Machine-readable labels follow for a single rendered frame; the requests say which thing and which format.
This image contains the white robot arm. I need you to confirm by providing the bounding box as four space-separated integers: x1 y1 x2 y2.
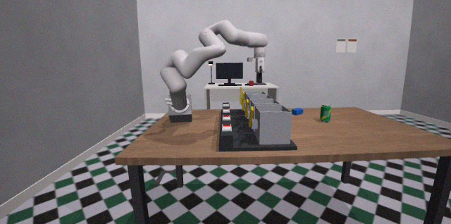
160 20 268 113

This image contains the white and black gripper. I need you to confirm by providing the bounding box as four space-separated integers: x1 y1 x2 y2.
255 57 265 83

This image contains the green drink can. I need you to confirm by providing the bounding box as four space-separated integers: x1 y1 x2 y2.
320 104 331 123

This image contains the blue plastic box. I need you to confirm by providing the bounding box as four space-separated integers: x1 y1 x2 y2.
292 108 304 116

